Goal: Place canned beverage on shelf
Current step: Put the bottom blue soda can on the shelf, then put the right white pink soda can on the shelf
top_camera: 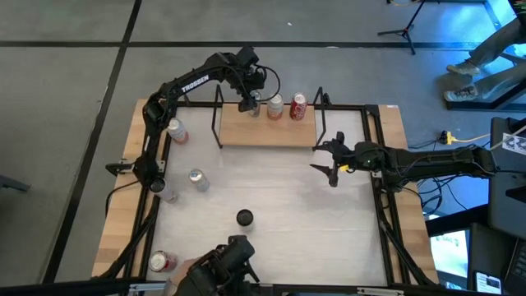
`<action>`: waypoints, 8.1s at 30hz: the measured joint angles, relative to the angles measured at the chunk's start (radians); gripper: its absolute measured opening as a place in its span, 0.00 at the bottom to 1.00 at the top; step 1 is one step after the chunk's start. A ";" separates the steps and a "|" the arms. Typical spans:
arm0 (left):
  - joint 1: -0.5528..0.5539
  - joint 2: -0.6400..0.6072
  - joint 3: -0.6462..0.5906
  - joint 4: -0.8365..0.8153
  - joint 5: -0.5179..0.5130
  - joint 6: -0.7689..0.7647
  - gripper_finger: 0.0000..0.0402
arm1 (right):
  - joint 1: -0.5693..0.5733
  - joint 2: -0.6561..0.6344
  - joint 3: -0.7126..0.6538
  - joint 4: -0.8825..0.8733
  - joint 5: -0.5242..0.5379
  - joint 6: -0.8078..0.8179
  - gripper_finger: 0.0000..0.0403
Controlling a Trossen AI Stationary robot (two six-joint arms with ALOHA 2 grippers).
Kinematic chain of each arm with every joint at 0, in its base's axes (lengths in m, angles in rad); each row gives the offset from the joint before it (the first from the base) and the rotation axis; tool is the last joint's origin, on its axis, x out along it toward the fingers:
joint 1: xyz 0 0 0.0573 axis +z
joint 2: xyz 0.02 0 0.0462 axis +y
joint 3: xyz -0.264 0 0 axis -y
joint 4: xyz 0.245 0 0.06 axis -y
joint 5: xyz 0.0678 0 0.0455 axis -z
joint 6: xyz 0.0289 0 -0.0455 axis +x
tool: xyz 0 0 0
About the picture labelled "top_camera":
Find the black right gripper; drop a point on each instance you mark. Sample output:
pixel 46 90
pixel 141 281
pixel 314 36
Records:
pixel 365 160

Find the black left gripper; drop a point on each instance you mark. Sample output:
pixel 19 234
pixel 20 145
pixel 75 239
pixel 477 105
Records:
pixel 248 80

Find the blue silver Red Bull can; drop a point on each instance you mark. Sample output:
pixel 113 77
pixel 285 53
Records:
pixel 256 97
pixel 200 181

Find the silver red soda can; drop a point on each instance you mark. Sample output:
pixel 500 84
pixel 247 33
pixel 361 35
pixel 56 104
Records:
pixel 275 109

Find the red Coca-Cola can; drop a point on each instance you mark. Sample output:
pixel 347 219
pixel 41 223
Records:
pixel 298 111
pixel 162 262

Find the pink white Spindrift can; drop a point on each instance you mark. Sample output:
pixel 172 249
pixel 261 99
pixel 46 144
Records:
pixel 178 133

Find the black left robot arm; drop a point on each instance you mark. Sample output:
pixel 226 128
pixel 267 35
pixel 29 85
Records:
pixel 193 84

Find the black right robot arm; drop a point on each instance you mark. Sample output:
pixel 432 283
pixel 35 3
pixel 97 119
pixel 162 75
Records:
pixel 435 162

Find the yellow power plug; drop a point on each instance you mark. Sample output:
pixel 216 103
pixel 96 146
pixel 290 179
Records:
pixel 448 137

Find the black tripod stand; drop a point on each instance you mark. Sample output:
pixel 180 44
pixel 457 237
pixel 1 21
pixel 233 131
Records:
pixel 407 29

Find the monitor screen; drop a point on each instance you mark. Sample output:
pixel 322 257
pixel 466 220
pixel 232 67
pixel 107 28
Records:
pixel 450 255

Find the black cabinet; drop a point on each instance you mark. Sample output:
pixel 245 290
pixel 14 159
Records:
pixel 507 197

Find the person's hand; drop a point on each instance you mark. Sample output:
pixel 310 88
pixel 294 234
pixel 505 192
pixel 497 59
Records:
pixel 183 273

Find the white marker tag sheet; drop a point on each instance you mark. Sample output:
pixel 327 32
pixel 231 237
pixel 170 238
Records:
pixel 515 144

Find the person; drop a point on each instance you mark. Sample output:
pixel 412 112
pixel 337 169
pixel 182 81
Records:
pixel 493 45

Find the smartphone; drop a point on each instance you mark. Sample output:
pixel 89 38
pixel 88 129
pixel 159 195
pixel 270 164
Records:
pixel 488 283

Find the black laptop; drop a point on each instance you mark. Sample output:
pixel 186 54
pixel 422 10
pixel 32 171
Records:
pixel 518 267

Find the grey floor object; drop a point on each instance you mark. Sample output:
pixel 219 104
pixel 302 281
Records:
pixel 12 183

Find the black table frame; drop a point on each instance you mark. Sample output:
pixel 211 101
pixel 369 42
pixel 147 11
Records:
pixel 349 106

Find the black post bracket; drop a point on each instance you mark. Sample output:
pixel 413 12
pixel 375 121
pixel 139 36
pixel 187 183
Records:
pixel 327 100
pixel 187 100

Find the silver metal bracket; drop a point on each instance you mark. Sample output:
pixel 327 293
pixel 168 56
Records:
pixel 152 287
pixel 380 291

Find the black clamp bracket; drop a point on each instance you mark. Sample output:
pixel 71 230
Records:
pixel 119 168

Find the black metal floor frame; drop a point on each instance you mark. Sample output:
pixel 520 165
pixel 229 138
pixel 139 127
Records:
pixel 472 106

